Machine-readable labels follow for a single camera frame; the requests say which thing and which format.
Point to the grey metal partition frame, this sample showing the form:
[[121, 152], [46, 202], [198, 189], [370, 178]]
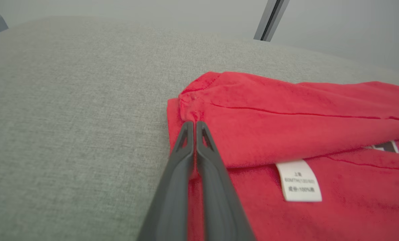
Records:
[[264, 23]]

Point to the red and white shirt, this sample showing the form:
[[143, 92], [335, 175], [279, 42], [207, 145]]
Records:
[[286, 134]]

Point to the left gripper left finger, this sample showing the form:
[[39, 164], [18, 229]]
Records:
[[172, 207]]

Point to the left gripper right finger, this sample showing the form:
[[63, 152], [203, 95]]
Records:
[[219, 207]]

